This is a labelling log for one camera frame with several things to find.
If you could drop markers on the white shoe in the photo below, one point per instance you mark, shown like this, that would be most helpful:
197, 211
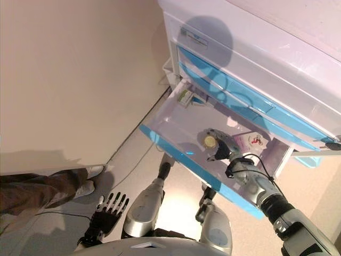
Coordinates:
96, 170
86, 188

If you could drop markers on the green white medicine box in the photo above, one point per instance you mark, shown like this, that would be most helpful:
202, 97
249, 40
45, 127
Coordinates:
185, 97

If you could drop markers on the pink white medicine packet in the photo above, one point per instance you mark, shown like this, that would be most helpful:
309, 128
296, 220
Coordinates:
250, 142

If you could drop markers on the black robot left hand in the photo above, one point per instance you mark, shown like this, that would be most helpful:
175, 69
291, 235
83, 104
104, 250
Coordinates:
105, 218

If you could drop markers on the amber medicine bottle yellow lid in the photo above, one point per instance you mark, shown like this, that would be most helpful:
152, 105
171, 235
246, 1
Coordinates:
210, 142

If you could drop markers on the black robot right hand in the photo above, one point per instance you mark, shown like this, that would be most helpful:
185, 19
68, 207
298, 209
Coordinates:
222, 152

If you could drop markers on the bystander person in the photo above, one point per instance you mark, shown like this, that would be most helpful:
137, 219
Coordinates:
32, 189

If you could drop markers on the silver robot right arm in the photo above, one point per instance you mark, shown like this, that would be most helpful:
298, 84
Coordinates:
266, 192

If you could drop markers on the white cart side bin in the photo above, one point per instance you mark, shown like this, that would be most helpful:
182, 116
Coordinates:
169, 70

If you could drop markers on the white blue medicine box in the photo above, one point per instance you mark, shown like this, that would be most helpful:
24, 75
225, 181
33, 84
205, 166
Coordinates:
201, 97

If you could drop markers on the grey robot torso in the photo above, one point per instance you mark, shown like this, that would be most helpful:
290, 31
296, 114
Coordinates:
149, 248

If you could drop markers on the white medical cart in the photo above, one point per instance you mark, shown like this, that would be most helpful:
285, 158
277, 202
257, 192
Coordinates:
266, 40

